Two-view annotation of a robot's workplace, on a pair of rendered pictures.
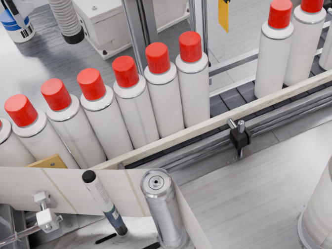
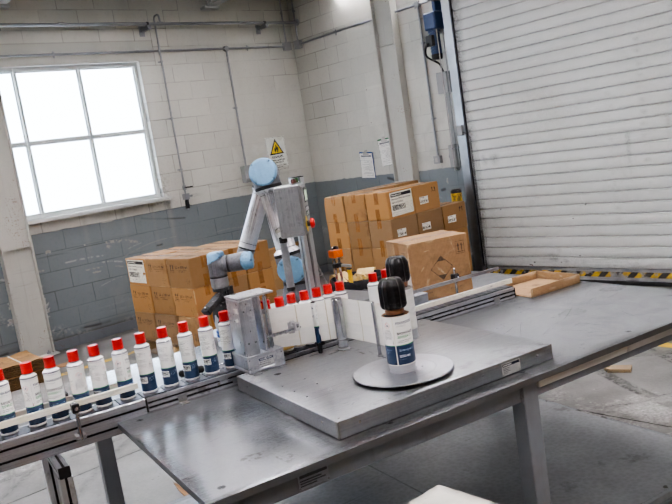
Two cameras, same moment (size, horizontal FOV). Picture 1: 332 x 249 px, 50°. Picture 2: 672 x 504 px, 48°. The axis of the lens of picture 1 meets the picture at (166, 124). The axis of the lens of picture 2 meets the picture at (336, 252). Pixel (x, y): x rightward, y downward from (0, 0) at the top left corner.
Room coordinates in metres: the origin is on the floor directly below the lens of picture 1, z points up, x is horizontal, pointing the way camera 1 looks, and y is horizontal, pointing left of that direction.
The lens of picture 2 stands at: (-2.29, 0.74, 1.58)
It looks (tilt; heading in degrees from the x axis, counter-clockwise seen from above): 8 degrees down; 343
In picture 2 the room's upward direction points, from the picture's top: 9 degrees counter-clockwise
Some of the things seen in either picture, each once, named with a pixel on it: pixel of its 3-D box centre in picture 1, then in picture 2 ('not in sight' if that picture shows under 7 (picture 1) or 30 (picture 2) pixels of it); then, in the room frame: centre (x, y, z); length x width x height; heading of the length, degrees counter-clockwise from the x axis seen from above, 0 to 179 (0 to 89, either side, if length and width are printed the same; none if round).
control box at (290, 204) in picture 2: not in sight; (293, 209); (0.47, 0.06, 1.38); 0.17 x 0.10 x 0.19; 158
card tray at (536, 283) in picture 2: not in sight; (534, 283); (0.64, -1.04, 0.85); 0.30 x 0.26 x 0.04; 103
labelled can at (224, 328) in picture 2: not in sight; (227, 339); (0.30, 0.41, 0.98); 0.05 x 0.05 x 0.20
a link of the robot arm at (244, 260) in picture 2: not in sight; (240, 261); (0.86, 0.22, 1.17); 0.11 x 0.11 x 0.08; 72
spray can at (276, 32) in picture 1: (273, 54); (375, 298); (0.44, -0.21, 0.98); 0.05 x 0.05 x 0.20
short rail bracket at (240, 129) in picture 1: (240, 141); not in sight; (0.34, -0.12, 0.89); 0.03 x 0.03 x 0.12; 13
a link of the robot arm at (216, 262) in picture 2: not in sight; (217, 264); (0.87, 0.32, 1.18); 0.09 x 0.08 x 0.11; 72
